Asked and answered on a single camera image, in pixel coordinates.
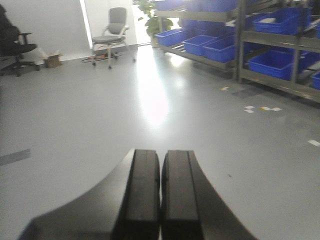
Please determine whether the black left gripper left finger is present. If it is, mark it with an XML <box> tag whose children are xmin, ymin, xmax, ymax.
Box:
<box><xmin>19</xmin><ymin>148</ymin><xmax>160</xmax><ymax>240</ymax></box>

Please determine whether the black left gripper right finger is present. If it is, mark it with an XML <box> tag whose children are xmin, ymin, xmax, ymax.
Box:
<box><xmin>161</xmin><ymin>150</ymin><xmax>255</xmax><ymax>240</ymax></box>

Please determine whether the distant grey shelf rack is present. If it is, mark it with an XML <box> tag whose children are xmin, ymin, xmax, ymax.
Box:
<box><xmin>155</xmin><ymin>0</ymin><xmax>320</xmax><ymax>102</ymax></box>

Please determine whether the blue bin on rack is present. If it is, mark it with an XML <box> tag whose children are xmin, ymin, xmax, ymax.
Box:
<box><xmin>203</xmin><ymin>35</ymin><xmax>236</xmax><ymax>63</ymax></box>
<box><xmin>247</xmin><ymin>50</ymin><xmax>294</xmax><ymax>81</ymax></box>
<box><xmin>155</xmin><ymin>28</ymin><xmax>190</xmax><ymax>46</ymax></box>
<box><xmin>181</xmin><ymin>35</ymin><xmax>218</xmax><ymax>56</ymax></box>
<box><xmin>253</xmin><ymin>7</ymin><xmax>312</xmax><ymax>36</ymax></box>

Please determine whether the small cardboard box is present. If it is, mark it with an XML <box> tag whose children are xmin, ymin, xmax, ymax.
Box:
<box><xmin>44</xmin><ymin>53</ymin><xmax>62</xmax><ymax>68</ymax></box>

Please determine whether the grey office chair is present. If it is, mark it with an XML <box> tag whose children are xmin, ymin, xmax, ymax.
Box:
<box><xmin>91</xmin><ymin>7</ymin><xmax>136</xmax><ymax>70</ymax></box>

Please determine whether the green potted plant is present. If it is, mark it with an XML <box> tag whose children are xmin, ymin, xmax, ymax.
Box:
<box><xmin>133</xmin><ymin>0</ymin><xmax>174</xmax><ymax>39</ymax></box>

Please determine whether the black office chair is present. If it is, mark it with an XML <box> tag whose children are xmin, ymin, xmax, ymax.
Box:
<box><xmin>0</xmin><ymin>5</ymin><xmax>40</xmax><ymax>77</ymax></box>

